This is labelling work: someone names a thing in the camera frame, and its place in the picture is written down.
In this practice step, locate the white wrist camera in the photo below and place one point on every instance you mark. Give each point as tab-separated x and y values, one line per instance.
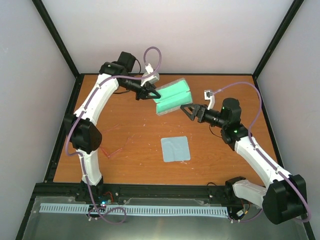
150	76
209	95

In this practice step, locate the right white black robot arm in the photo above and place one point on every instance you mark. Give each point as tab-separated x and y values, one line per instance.
283	196

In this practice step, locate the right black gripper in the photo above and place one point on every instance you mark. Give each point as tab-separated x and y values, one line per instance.
196	109

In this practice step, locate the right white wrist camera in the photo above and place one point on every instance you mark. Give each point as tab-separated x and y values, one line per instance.
209	95

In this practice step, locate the red transparent sunglasses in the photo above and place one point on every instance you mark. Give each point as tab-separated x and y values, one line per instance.
114	141

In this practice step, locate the black aluminium frame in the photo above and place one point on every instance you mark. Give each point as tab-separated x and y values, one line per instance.
48	188

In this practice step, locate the grey felt glasses case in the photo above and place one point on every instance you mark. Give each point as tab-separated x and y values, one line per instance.
172	96

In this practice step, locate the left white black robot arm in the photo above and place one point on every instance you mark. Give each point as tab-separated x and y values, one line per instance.
81	126

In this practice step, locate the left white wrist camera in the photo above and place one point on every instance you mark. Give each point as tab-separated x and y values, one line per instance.
150	76

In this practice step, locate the light blue slotted cable duct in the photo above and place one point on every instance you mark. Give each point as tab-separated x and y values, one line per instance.
139	210

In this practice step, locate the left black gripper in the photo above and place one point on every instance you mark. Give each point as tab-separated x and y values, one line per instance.
141	93

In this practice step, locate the light blue cleaning cloth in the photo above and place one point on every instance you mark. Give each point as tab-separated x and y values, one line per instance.
175	149

